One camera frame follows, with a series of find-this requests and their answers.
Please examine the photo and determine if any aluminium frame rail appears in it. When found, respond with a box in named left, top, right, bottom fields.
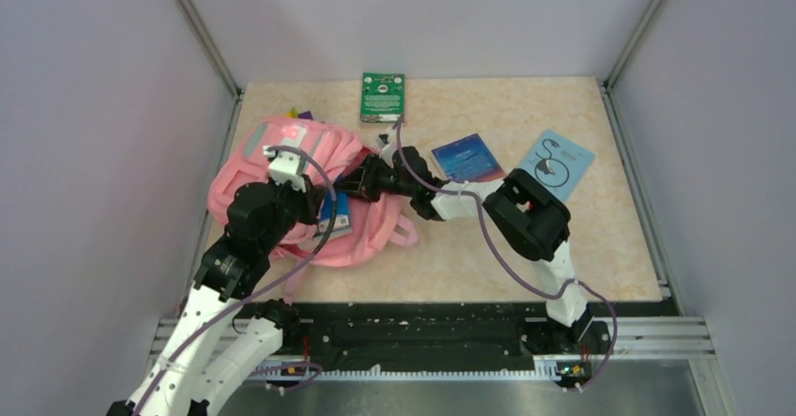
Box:
left=133, top=316, right=735, bottom=416

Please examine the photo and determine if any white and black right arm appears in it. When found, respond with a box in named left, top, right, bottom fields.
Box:
left=335, top=146, right=593, bottom=352

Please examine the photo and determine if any green paperback book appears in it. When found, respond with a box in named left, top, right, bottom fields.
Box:
left=360, top=72, right=406, bottom=123

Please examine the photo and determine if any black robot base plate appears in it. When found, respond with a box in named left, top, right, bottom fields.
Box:
left=278, top=302, right=610, bottom=373

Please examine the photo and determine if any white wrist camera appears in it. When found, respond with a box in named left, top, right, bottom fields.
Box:
left=262, top=145, right=312, bottom=193
left=376, top=128, right=397, bottom=166

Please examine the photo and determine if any sunset cover paperback book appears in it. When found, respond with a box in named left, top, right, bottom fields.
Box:
left=431, top=133, right=505, bottom=182

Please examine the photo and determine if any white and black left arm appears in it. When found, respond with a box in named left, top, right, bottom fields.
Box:
left=108, top=179, right=326, bottom=415

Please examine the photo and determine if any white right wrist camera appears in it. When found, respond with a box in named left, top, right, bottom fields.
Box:
left=376, top=128, right=397, bottom=166

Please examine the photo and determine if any pink student backpack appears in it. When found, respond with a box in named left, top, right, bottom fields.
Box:
left=207, top=116, right=418, bottom=268

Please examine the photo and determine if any yellow and purple toy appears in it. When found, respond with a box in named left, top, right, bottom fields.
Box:
left=285, top=108, right=314, bottom=120

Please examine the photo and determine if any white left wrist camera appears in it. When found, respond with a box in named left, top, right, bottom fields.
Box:
left=262, top=145, right=312, bottom=193

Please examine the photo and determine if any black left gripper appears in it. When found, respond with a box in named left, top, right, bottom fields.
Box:
left=260, top=172, right=328, bottom=253

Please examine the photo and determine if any blue paperback book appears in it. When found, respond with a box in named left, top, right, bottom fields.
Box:
left=313, top=190, right=353, bottom=240

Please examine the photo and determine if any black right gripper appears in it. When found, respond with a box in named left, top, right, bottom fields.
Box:
left=333, top=153, right=416, bottom=203

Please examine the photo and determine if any light blue thin booklet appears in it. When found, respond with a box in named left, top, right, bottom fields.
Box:
left=518, top=130, right=596, bottom=202

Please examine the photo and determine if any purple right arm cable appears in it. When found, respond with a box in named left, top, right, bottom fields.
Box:
left=392, top=120, right=620, bottom=393

